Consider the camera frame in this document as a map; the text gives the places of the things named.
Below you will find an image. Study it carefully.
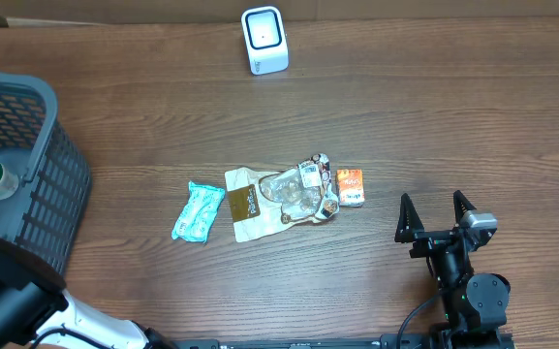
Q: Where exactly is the teal snack packet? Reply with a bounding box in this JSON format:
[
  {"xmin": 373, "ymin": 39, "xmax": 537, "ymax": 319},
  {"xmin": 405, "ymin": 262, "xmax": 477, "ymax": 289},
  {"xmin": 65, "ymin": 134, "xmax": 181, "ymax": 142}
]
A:
[{"xmin": 171, "ymin": 181, "xmax": 226, "ymax": 243}]

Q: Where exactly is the grey plastic mesh basket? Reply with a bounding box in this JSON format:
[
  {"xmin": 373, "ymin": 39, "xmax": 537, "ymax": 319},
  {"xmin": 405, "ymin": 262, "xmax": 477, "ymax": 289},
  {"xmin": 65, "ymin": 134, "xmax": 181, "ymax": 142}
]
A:
[{"xmin": 0, "ymin": 73, "xmax": 92, "ymax": 272}]

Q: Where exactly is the small orange white box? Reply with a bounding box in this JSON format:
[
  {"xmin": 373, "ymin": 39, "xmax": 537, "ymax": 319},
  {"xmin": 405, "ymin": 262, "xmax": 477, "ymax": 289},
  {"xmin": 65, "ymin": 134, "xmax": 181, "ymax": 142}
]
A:
[{"xmin": 336, "ymin": 169, "xmax": 365, "ymax": 206}]

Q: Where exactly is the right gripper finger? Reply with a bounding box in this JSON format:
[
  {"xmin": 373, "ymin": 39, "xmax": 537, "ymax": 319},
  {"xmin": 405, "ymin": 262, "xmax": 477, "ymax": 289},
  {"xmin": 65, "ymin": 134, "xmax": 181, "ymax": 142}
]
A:
[
  {"xmin": 453, "ymin": 190, "xmax": 476, "ymax": 226},
  {"xmin": 394, "ymin": 193, "xmax": 425, "ymax": 243}
]

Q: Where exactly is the cardboard strip at table edge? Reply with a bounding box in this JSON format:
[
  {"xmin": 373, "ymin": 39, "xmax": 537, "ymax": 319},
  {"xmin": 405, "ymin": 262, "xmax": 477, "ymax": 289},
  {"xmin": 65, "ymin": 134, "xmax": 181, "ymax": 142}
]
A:
[{"xmin": 0, "ymin": 0, "xmax": 559, "ymax": 26}]

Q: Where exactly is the beige brown snack pouch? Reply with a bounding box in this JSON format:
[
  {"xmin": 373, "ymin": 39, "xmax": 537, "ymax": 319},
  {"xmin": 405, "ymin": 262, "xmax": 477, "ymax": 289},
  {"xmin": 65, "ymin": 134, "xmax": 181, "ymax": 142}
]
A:
[{"xmin": 225, "ymin": 153, "xmax": 339, "ymax": 242}]

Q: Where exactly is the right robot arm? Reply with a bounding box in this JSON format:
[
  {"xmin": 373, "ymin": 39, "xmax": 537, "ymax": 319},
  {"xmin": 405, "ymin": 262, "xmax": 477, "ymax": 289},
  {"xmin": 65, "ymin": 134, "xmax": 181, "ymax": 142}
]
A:
[{"xmin": 394, "ymin": 190, "xmax": 514, "ymax": 349}]

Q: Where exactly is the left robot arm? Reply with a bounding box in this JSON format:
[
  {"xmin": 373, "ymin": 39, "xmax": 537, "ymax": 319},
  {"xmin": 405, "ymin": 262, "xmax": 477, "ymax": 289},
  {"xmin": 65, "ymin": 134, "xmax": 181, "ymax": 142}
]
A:
[{"xmin": 0, "ymin": 238, "xmax": 176, "ymax": 348}]

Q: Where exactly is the white barcode scanner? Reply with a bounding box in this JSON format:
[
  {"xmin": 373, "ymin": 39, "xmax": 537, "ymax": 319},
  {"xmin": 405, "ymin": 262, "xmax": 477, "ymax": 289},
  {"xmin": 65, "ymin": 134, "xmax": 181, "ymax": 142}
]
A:
[{"xmin": 241, "ymin": 6, "xmax": 290, "ymax": 76}]

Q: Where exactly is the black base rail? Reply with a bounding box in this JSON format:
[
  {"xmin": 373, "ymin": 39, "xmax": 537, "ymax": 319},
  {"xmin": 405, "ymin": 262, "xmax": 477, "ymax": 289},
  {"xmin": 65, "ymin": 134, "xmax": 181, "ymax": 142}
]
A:
[{"xmin": 171, "ymin": 332, "xmax": 515, "ymax": 349}]

